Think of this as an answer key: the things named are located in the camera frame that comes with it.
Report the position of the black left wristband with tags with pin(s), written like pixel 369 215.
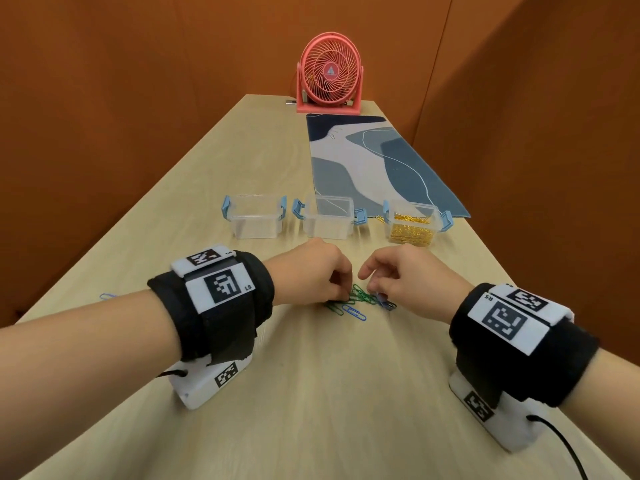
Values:
pixel 235 329

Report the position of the heap of gold paper clips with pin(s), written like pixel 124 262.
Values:
pixel 410 232

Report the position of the person's left forearm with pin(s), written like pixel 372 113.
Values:
pixel 75 374

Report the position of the pile of mixed paper clips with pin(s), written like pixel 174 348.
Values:
pixel 357 294

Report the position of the person's right hand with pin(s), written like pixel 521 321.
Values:
pixel 425 284

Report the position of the black wristband with tags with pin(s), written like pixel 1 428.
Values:
pixel 560 364
pixel 235 329

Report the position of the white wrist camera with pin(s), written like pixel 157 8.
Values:
pixel 200 389
pixel 515 429

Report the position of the black right wristband with tags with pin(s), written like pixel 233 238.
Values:
pixel 560 364

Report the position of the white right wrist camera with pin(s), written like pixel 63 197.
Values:
pixel 515 429

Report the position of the blue patterned desk mat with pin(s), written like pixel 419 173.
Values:
pixel 410 169

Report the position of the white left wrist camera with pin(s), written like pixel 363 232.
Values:
pixel 200 389

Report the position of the person's left hand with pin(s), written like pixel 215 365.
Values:
pixel 310 274

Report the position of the pink desk fan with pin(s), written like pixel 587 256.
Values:
pixel 330 72

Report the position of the clear box with blue latches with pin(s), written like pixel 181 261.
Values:
pixel 415 209
pixel 252 224
pixel 327 227

